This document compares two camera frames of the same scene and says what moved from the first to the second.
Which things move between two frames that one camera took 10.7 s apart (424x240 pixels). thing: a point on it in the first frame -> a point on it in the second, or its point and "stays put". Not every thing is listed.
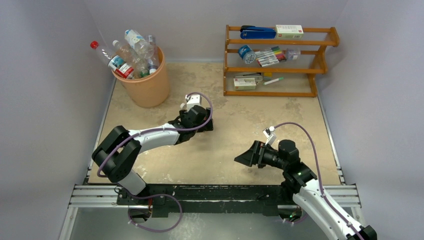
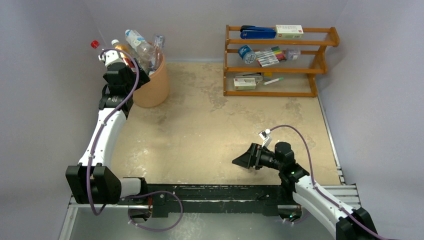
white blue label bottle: x=139 y=44 stays put
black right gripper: x=259 y=154 stays put
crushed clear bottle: x=129 y=55 -> x=144 y=54
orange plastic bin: x=150 y=91 stays put
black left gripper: x=207 y=128 -> x=142 y=79
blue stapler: x=250 y=32 stays put
